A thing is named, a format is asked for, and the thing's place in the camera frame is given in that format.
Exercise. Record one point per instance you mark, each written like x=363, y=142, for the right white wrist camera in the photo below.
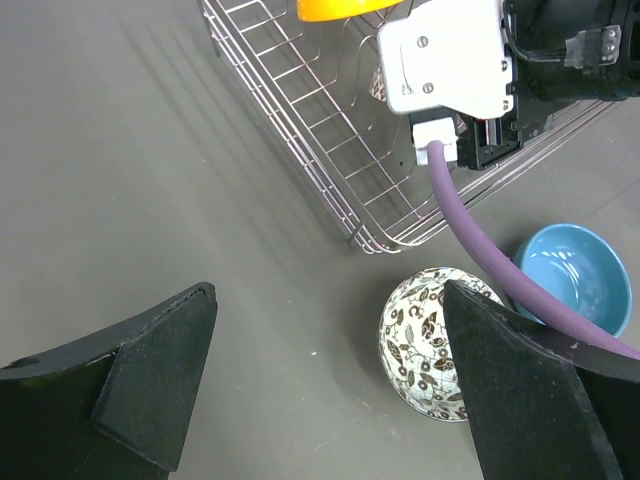
x=447, y=54

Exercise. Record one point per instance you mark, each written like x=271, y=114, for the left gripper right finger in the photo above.
x=541, y=404

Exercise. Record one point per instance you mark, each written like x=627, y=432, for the blue ceramic bowl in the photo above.
x=580, y=268

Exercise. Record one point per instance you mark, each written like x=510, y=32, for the metal wire dish rack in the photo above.
x=311, y=81

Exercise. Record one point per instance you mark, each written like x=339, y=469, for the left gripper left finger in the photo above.
x=115, y=404

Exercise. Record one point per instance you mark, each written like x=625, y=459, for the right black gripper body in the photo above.
x=561, y=52

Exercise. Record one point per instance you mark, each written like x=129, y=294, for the orange bowl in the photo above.
x=329, y=10

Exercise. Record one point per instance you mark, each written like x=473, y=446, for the black white leaf bowl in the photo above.
x=413, y=345

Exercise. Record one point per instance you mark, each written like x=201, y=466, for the red floral patterned bowl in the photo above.
x=377, y=88

